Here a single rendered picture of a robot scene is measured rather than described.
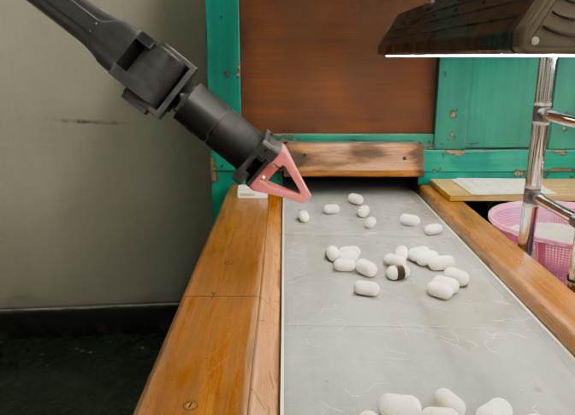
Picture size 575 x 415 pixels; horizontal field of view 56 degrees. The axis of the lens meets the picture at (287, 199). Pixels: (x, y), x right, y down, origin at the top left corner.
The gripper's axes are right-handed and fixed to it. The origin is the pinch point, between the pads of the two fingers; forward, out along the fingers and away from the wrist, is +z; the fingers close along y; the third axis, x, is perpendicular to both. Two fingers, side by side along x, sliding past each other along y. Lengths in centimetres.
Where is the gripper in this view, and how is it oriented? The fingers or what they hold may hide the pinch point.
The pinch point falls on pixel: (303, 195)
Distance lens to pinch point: 72.7
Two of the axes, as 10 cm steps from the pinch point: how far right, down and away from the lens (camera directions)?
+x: -6.5, 7.4, 2.0
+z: 7.6, 6.2, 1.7
